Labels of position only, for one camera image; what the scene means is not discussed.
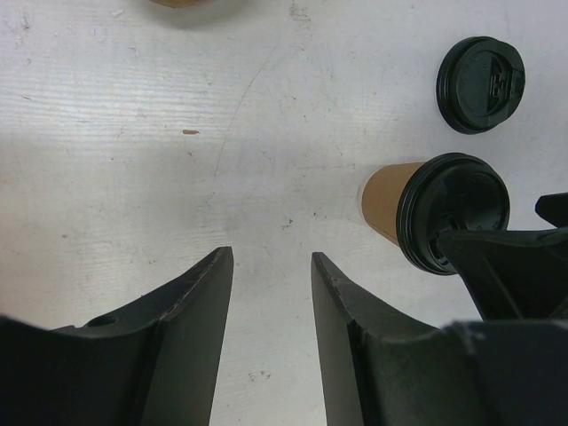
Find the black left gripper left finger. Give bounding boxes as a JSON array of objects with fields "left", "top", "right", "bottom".
[{"left": 1, "top": 247, "right": 233, "bottom": 425}]

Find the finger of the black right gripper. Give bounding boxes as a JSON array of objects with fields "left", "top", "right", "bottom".
[{"left": 438, "top": 193, "right": 567, "bottom": 320}]

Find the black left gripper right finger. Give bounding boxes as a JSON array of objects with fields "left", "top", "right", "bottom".
[{"left": 312, "top": 253, "right": 567, "bottom": 425}]

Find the black plastic cup lid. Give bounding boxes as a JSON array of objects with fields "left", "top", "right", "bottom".
[{"left": 395, "top": 153, "right": 510, "bottom": 276}]

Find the brown paper coffee cup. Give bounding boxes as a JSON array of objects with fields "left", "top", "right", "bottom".
[{"left": 360, "top": 162, "right": 423, "bottom": 245}]

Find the brown pulp cup carrier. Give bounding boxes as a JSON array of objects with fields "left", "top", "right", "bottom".
[{"left": 151, "top": 0, "right": 206, "bottom": 9}]

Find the black plastic lid stack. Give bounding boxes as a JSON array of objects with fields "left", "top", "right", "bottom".
[{"left": 436, "top": 36, "right": 526, "bottom": 135}]

